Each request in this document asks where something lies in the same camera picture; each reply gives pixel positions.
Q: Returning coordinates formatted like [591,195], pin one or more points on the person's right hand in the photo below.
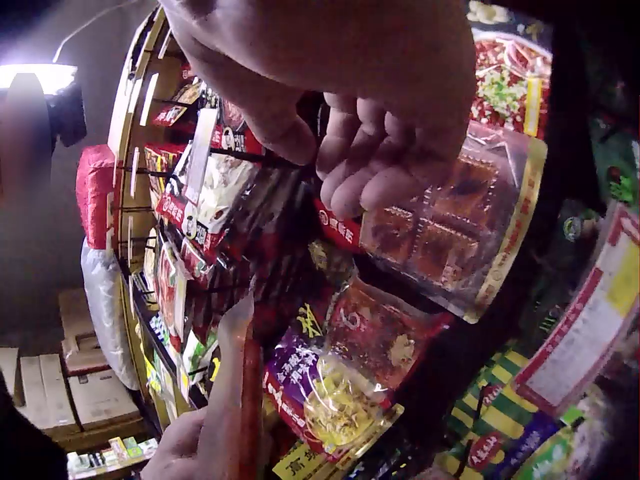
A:
[320,45]

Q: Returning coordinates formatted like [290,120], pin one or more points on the person's left hand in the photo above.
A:
[200,445]

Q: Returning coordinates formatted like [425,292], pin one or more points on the person's right fingers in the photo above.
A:
[370,150]

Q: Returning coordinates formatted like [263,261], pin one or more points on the person's right thumb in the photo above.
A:
[275,127]

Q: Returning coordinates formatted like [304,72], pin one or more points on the person's left fingers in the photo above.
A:
[200,425]

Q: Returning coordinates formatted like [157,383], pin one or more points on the thin red packet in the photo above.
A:
[250,380]

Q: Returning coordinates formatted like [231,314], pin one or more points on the clear red packet gold edge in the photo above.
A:
[450,225]

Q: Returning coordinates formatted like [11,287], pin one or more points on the row of small green boxes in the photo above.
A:
[115,452]

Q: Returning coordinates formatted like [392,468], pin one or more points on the full shop peg rack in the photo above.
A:
[210,210]

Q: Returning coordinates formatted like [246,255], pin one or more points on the stack of cartons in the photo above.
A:
[75,390]

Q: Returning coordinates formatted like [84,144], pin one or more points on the white plastic bag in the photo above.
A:
[107,310]

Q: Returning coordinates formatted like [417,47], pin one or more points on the red padded bag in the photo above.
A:
[95,195]

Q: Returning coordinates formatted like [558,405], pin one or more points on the bright lamp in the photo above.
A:
[60,100]

